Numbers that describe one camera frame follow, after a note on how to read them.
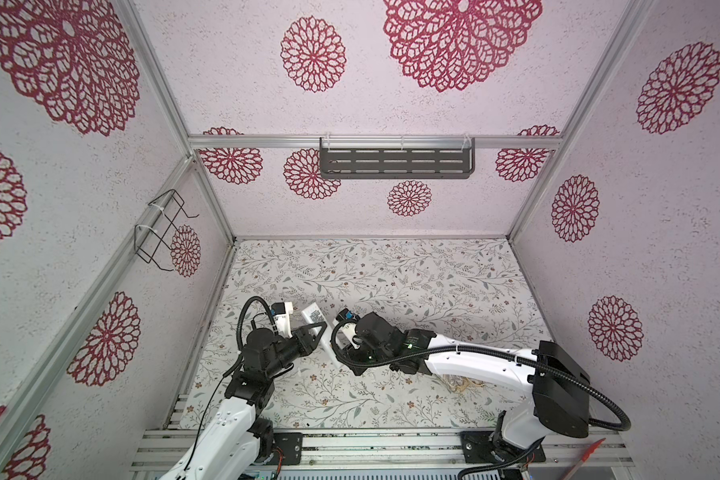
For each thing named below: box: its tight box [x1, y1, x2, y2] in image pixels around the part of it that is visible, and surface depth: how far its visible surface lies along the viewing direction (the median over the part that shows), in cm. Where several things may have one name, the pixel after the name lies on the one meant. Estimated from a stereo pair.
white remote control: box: [302, 302, 343, 369], surface depth 78 cm
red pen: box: [563, 438, 606, 480], surface depth 73 cm
